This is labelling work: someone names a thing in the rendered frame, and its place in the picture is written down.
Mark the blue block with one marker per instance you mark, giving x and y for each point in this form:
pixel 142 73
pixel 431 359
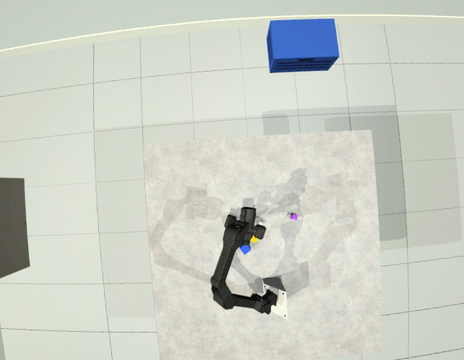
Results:
pixel 245 249

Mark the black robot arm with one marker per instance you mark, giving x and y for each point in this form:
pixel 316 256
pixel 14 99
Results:
pixel 233 238

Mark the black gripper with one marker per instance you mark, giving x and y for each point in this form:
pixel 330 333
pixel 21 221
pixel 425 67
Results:
pixel 259 231

